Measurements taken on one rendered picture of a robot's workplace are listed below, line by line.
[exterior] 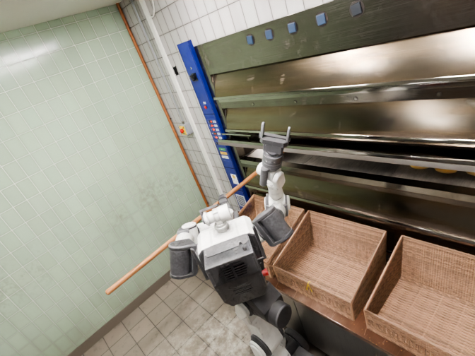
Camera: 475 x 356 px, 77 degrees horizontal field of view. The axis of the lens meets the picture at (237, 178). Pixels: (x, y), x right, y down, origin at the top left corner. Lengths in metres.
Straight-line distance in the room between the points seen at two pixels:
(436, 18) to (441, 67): 0.18
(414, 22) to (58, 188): 2.60
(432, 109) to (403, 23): 0.37
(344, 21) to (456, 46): 0.45
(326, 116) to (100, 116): 1.92
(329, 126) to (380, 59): 0.44
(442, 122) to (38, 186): 2.68
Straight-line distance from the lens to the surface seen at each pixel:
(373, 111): 1.62
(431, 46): 1.45
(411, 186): 1.74
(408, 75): 1.47
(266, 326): 1.76
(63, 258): 3.02
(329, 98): 1.69
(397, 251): 1.93
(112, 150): 2.90
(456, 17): 1.40
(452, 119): 1.51
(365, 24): 1.51
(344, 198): 1.99
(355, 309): 1.87
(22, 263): 2.98
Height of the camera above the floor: 2.15
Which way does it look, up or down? 26 degrees down
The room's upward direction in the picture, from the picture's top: 20 degrees counter-clockwise
